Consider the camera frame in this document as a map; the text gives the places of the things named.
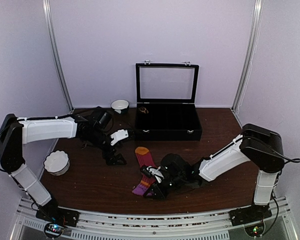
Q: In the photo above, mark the black tan argyle sock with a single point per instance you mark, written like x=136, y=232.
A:
x=142, y=110

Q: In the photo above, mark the small white bowl dark rim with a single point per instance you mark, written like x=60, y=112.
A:
x=120, y=106

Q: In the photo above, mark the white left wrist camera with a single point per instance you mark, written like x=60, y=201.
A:
x=118, y=136

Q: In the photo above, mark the aluminium corner post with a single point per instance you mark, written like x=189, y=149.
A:
x=251, y=48
x=56, y=57

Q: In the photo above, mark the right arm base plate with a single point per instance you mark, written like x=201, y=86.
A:
x=252, y=213

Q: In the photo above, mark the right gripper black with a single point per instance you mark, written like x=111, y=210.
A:
x=159, y=195

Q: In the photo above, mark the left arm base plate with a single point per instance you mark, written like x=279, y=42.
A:
x=52, y=213

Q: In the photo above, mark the white fluted dish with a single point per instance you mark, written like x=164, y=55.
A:
x=57, y=163

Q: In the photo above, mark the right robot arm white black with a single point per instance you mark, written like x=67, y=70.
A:
x=254, y=144

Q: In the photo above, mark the left aluminium corner post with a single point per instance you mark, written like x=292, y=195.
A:
x=56, y=57

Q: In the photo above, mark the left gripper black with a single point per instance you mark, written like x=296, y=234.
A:
x=111, y=161

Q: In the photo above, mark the purple orange striped sock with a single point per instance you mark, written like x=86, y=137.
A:
x=141, y=188

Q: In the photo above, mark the maroon orange-toed sock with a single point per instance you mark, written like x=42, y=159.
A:
x=144, y=157

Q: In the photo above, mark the right aluminium corner post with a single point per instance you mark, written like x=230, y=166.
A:
x=251, y=48

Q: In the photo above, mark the aluminium front rail frame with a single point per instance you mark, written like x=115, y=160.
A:
x=210, y=225

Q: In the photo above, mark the black display case glass lid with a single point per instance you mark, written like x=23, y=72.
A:
x=168, y=91

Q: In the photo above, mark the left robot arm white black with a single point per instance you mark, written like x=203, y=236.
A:
x=18, y=131

